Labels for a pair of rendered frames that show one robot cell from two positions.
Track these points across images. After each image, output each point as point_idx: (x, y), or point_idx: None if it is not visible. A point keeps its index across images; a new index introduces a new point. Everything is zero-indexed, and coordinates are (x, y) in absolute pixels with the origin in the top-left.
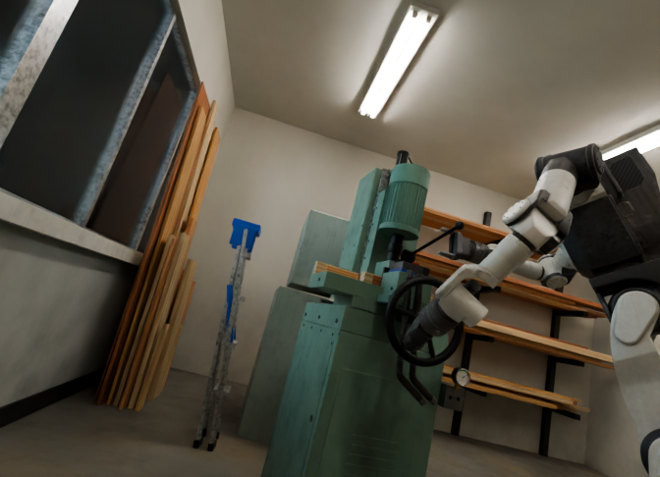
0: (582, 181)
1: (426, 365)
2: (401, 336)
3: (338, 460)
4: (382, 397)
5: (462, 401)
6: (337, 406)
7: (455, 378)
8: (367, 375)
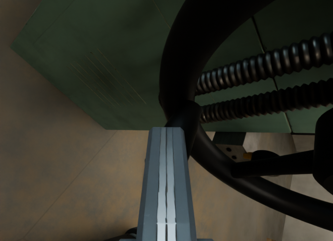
0: None
1: (199, 164)
2: (257, 62)
3: (71, 47)
4: (160, 64)
5: (234, 160)
6: (87, 1)
7: (255, 159)
8: (162, 20)
